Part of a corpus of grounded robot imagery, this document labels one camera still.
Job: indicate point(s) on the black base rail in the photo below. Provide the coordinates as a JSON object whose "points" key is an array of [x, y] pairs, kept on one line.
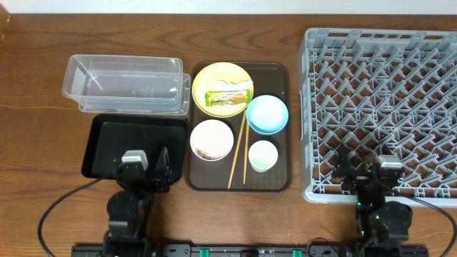
{"points": [[184, 250]]}

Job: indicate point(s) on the wooden chopstick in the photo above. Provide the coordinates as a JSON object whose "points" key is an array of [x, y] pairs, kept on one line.
{"points": [[238, 143], [245, 155]]}

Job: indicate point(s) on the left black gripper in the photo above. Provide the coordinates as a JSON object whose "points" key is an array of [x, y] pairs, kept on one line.
{"points": [[143, 178]]}

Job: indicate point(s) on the white tissue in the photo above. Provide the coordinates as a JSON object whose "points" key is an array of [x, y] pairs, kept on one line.
{"points": [[221, 85]]}

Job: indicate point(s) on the right wooden chopstick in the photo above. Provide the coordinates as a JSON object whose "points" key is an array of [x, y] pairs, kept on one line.
{"points": [[245, 155]]}

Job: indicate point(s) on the yellow plate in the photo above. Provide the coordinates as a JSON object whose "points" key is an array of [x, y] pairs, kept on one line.
{"points": [[205, 80]]}

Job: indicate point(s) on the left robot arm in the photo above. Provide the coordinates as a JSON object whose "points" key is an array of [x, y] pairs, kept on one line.
{"points": [[130, 208]]}

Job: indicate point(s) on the left wooden chopstick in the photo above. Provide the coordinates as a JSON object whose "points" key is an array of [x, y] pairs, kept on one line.
{"points": [[238, 143]]}

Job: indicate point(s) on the clear plastic bin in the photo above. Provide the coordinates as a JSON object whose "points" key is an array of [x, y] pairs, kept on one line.
{"points": [[119, 84]]}

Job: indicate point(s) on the light blue bowl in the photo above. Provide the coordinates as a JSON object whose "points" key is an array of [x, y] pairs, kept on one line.
{"points": [[267, 115]]}

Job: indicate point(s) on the small pale green cup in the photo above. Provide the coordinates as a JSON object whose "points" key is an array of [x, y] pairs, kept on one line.
{"points": [[262, 156]]}

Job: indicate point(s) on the grey dishwasher rack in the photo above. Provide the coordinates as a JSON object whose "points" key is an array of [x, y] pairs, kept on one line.
{"points": [[383, 92]]}

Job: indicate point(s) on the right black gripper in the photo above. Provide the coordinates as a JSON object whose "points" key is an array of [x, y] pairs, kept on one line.
{"points": [[362, 177]]}

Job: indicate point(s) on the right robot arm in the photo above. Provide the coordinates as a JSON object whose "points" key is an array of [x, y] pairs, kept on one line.
{"points": [[383, 224]]}

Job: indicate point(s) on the black plastic bin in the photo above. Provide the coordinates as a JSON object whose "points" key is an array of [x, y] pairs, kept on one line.
{"points": [[111, 135]]}

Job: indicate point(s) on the dark brown serving tray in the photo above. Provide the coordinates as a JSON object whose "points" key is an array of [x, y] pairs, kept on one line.
{"points": [[239, 121]]}

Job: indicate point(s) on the white bowl with residue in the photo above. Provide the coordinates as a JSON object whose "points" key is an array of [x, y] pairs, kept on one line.
{"points": [[211, 140]]}

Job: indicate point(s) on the green orange snack wrapper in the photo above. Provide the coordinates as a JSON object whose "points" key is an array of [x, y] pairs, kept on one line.
{"points": [[222, 98]]}

